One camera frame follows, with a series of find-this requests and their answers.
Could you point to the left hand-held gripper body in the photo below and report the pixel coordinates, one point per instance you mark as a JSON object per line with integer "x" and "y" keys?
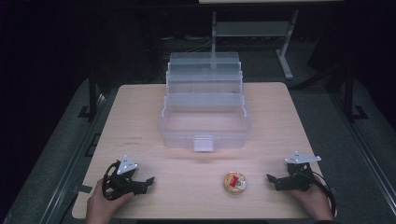
{"x": 126, "y": 165}

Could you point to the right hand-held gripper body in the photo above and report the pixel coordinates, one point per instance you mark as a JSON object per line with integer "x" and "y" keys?
{"x": 300, "y": 177}

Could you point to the person's right hand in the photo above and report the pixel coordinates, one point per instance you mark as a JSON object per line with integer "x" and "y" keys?
{"x": 313, "y": 202}

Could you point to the person's left hand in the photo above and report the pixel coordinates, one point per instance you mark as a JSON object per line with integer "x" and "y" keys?
{"x": 102, "y": 202}

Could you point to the wooden table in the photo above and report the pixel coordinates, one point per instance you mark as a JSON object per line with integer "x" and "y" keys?
{"x": 155, "y": 168}

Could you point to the clear plastic tiered storage box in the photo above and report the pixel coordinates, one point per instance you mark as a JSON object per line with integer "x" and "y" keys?
{"x": 204, "y": 124}

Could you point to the black metal post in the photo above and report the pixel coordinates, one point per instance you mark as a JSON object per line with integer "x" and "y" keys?
{"x": 350, "y": 99}
{"x": 92, "y": 96}

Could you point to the grey metal stand frame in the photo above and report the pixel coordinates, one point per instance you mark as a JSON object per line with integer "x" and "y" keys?
{"x": 249, "y": 28}

